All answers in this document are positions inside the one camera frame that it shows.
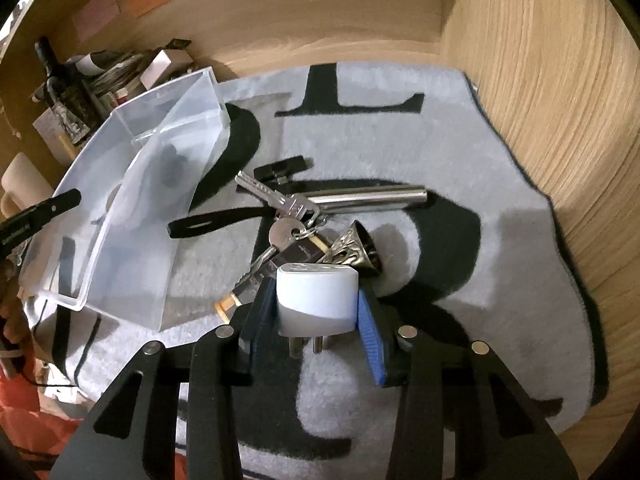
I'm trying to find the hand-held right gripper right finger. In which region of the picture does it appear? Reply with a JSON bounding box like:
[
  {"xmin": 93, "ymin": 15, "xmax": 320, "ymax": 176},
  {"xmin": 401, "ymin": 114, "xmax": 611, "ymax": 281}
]
[{"xmin": 355, "ymin": 287, "xmax": 581, "ymax": 480}]

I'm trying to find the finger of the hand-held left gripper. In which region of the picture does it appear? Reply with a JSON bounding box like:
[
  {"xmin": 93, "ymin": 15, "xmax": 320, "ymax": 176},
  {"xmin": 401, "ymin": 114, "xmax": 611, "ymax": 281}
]
[{"xmin": 0, "ymin": 189, "xmax": 82, "ymax": 257}]

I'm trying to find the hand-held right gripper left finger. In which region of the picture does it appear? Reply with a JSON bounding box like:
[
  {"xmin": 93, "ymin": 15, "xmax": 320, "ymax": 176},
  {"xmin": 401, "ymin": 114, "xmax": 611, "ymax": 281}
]
[{"xmin": 50, "ymin": 280, "xmax": 281, "ymax": 480}]

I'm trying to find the white plug adapter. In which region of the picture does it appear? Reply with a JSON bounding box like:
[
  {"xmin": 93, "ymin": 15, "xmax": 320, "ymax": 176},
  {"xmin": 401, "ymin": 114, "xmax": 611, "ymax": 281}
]
[{"xmin": 276, "ymin": 262, "xmax": 361, "ymax": 358}]

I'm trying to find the brass bell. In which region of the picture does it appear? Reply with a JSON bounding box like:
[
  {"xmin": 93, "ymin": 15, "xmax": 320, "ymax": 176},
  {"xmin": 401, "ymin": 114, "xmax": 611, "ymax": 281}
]
[{"xmin": 320, "ymin": 220, "xmax": 383, "ymax": 278}]

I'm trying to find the clear plastic box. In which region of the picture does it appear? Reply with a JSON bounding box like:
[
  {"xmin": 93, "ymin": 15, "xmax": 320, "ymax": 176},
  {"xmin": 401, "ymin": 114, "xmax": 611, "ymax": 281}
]
[{"xmin": 25, "ymin": 69, "xmax": 232, "ymax": 333}]

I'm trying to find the black strap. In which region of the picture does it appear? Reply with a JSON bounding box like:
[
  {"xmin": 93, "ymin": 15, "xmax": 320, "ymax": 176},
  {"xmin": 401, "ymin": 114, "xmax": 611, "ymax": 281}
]
[{"xmin": 167, "ymin": 205, "xmax": 273, "ymax": 239}]

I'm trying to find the bunch of silver keys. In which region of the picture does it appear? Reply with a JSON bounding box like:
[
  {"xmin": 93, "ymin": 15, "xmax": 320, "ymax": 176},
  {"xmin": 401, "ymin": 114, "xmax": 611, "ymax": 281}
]
[{"xmin": 235, "ymin": 170, "xmax": 331, "ymax": 282}]

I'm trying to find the silver metal cylinder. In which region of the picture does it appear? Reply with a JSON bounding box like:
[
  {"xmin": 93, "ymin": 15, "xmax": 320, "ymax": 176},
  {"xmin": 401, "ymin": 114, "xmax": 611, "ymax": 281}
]
[{"xmin": 300, "ymin": 183, "xmax": 427, "ymax": 216}]

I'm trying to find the white handwritten paper note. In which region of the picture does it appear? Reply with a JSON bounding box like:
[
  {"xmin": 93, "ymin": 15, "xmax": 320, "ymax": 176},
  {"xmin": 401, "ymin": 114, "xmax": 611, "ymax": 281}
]
[{"xmin": 32, "ymin": 110, "xmax": 67, "ymax": 157}]

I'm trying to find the dark wine bottle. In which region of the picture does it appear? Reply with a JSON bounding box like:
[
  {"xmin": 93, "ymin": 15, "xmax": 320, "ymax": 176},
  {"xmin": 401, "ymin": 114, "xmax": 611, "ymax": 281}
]
[{"xmin": 34, "ymin": 37, "xmax": 97, "ymax": 147}]

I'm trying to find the grey black printed mat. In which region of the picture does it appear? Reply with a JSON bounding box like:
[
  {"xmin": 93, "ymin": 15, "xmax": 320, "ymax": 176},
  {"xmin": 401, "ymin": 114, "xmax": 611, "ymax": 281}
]
[{"xmin": 27, "ymin": 62, "xmax": 608, "ymax": 480}]

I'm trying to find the pale pink paper card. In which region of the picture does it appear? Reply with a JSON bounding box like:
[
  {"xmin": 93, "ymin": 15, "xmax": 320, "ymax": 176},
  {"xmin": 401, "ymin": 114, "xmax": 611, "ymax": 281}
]
[{"xmin": 140, "ymin": 50, "xmax": 194, "ymax": 89}]

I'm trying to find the pink sticky note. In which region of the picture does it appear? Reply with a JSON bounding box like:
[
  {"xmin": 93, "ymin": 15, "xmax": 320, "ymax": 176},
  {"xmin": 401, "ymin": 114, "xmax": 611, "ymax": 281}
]
[{"xmin": 72, "ymin": 0, "xmax": 122, "ymax": 42}]

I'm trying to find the orange cloth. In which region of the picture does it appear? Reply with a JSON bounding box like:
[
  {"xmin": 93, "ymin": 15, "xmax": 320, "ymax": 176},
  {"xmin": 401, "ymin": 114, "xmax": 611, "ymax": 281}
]
[{"xmin": 0, "ymin": 367, "xmax": 93, "ymax": 463}]

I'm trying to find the pink cup with handle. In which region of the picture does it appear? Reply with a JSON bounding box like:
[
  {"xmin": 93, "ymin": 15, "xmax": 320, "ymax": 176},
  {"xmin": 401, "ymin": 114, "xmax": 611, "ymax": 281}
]
[{"xmin": 0, "ymin": 155, "xmax": 53, "ymax": 217}]

